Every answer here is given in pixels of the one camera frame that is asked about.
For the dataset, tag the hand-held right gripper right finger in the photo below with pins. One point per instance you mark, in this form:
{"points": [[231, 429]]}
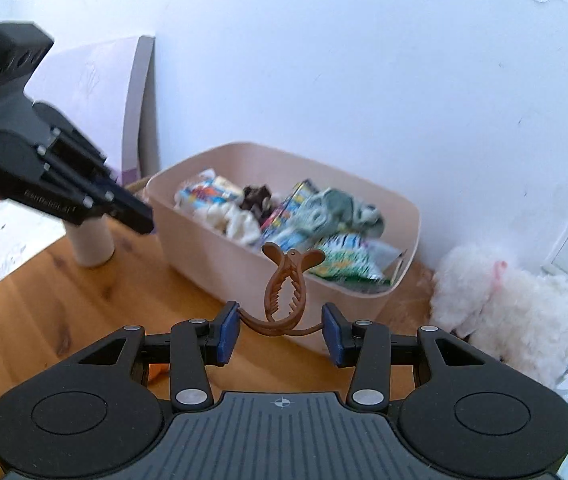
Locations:
{"points": [[334, 335]]}

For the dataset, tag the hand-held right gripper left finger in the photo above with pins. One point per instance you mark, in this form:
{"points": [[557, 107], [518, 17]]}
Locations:
{"points": [[229, 332]]}

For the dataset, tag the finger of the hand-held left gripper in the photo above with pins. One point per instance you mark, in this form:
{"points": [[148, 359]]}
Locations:
{"points": [[83, 200], [78, 152]]}

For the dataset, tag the beige storage bin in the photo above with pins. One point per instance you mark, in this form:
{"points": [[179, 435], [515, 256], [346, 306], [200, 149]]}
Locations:
{"points": [[203, 265]]}

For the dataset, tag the brown hair claw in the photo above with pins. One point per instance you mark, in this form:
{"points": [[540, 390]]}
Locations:
{"points": [[284, 280]]}

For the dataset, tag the grey-green sock bundle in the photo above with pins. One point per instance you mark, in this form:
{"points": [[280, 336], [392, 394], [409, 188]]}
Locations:
{"points": [[334, 210]]}

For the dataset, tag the white thermos bottle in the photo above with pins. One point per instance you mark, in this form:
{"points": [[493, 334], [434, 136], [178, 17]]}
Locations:
{"points": [[91, 245]]}

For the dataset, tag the floral table mat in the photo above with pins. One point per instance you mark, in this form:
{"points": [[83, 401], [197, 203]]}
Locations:
{"points": [[414, 290]]}

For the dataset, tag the white plush dog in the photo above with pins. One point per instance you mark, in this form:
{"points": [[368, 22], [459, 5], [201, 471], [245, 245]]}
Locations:
{"points": [[514, 310]]}

